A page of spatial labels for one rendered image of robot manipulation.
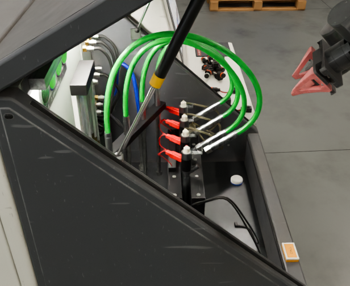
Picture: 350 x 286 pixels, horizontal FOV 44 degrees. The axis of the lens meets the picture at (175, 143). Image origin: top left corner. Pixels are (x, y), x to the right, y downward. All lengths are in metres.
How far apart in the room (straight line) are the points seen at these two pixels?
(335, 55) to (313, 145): 2.28
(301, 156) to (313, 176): 0.22
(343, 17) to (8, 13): 0.62
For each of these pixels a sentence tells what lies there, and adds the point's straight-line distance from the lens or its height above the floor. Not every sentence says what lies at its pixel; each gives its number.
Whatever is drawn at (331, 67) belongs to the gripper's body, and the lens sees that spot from 0.98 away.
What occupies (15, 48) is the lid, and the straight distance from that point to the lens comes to 0.65.
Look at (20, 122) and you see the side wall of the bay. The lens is 0.72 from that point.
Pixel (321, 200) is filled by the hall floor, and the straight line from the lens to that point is 2.78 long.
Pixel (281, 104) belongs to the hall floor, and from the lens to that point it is 3.68.
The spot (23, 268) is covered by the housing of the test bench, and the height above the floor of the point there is 1.07.
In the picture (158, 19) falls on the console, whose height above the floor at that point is 1.33.
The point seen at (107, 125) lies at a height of 1.18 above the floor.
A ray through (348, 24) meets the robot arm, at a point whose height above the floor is 1.48.
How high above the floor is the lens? 1.76
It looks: 35 degrees down
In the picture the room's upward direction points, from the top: straight up
